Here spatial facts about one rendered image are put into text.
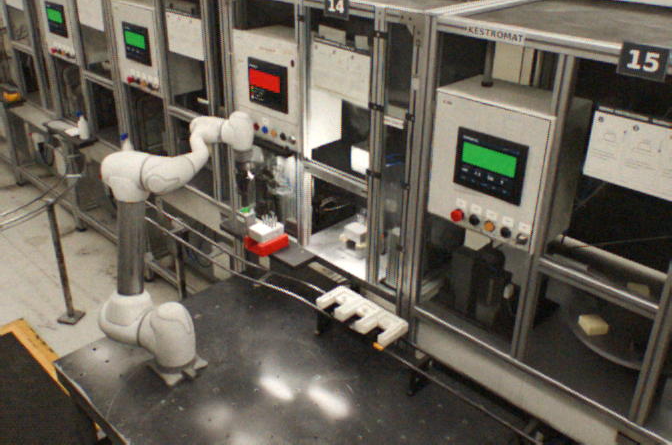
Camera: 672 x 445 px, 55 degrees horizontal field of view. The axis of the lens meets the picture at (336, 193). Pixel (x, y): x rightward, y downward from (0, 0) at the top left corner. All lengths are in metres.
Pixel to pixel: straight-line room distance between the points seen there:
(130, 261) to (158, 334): 0.29
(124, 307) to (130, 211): 0.37
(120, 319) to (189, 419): 0.47
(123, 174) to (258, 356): 0.90
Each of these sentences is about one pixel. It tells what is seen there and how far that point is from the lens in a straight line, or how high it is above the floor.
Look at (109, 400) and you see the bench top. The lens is 2.63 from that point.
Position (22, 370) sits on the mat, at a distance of 4.00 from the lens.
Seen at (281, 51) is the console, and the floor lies 1.79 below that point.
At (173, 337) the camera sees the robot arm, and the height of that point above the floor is 0.88.
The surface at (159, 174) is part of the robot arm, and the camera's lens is 2.35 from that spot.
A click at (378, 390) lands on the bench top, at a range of 2.56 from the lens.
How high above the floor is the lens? 2.40
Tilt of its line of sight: 25 degrees down
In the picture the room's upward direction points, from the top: 1 degrees clockwise
